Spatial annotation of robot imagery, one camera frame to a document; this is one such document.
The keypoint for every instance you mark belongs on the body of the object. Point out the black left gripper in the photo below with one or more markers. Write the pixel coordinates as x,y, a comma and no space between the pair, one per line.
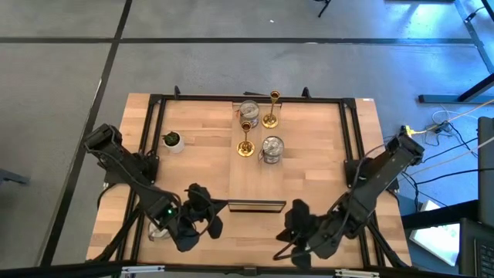
193,224

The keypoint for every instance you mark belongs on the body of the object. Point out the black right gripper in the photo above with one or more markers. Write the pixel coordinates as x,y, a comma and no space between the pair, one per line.
326,235

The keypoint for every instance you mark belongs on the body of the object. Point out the gold candlestick holder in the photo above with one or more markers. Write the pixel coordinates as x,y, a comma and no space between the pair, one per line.
245,148
270,121

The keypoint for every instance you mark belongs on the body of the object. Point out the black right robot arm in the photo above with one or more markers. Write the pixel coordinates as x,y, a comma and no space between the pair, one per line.
380,181

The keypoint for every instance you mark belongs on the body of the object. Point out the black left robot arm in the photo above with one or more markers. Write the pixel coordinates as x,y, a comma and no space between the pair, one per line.
131,173

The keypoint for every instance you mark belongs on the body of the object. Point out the black rig crossbar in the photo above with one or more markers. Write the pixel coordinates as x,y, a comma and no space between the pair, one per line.
216,270

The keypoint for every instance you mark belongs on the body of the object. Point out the small plant in white pot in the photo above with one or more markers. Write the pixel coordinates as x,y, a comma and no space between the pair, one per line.
172,141

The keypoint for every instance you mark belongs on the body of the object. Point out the pale blue-white panel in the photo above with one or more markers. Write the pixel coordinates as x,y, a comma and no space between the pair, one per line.
436,239

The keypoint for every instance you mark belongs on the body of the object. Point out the black desk edge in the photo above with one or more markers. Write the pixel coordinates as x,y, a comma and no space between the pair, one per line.
440,216

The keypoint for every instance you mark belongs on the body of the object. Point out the yellow power plug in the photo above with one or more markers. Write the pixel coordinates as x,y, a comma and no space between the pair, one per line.
407,131

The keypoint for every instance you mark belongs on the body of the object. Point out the black laptop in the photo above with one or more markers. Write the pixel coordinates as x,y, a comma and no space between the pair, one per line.
478,251

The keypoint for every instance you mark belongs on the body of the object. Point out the dark grey monitor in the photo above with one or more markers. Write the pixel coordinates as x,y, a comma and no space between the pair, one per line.
487,170

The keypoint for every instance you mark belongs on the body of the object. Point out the grey chair base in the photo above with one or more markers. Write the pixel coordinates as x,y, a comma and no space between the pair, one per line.
11,177

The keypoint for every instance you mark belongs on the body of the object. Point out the black stand leg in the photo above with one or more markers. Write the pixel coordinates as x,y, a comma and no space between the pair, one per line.
324,7

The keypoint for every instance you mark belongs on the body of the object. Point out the silver metal bracket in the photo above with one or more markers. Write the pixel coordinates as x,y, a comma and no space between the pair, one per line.
143,269
357,273

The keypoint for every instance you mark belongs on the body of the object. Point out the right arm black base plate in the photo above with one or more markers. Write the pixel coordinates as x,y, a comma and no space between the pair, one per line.
352,170

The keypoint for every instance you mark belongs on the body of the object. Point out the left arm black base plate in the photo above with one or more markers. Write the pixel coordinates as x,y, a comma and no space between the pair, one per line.
112,178

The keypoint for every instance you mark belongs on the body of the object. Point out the black aluminium table frame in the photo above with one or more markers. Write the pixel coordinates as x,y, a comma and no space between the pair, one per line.
320,99

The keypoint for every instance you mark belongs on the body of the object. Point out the black and blue desk frame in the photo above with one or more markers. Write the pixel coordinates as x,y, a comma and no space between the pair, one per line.
436,99

